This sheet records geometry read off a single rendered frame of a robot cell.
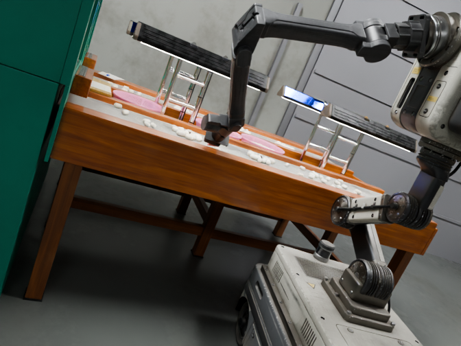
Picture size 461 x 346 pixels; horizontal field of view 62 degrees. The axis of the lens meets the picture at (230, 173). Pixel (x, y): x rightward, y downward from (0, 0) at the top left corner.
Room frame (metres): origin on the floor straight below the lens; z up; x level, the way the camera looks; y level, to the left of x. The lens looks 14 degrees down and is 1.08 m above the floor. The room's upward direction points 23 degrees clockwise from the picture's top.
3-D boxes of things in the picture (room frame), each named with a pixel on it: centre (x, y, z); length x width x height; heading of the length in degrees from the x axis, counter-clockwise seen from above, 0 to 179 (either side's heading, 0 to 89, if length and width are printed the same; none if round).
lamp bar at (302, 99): (2.61, -0.38, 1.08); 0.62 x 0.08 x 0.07; 114
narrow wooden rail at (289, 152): (2.29, 0.06, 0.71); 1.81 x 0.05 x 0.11; 114
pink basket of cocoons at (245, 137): (2.19, -0.11, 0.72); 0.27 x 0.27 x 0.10
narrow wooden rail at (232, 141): (1.99, -0.07, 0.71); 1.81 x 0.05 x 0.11; 114
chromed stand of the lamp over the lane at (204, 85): (1.79, 0.31, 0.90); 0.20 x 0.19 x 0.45; 114
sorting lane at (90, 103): (1.83, -0.14, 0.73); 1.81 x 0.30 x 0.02; 114
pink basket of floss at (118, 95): (1.90, 0.55, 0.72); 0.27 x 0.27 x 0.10
